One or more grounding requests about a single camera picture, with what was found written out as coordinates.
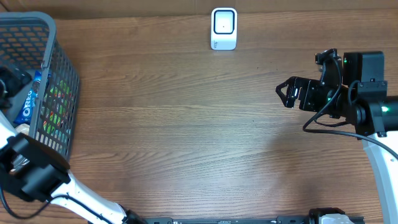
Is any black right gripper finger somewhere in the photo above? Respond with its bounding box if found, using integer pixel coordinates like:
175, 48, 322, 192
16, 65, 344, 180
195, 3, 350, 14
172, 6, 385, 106
275, 77, 297, 92
275, 88, 299, 108

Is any green snack packet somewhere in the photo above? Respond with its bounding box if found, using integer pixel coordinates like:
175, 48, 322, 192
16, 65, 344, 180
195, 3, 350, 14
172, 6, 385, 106
41, 80, 72, 143

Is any blue Oreo cookie pack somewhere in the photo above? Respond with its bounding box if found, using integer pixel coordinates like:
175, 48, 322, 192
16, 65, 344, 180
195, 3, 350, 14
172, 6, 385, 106
14, 70, 42, 125

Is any beige paper-like bag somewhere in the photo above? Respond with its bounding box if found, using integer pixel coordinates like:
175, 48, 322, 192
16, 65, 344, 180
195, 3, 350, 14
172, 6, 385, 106
15, 124, 30, 136

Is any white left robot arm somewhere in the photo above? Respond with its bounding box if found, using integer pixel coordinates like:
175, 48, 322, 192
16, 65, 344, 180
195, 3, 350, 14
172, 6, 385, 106
1, 116, 144, 223

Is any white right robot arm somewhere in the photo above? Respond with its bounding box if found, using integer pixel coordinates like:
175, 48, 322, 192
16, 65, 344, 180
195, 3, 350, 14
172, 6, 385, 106
275, 49, 397, 223

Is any white barcode scanner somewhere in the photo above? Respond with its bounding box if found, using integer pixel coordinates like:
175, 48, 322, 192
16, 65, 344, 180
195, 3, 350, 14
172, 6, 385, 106
210, 7, 238, 50

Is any grey plastic mesh basket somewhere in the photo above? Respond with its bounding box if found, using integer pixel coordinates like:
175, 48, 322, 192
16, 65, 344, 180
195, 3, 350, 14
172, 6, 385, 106
1, 12, 80, 159

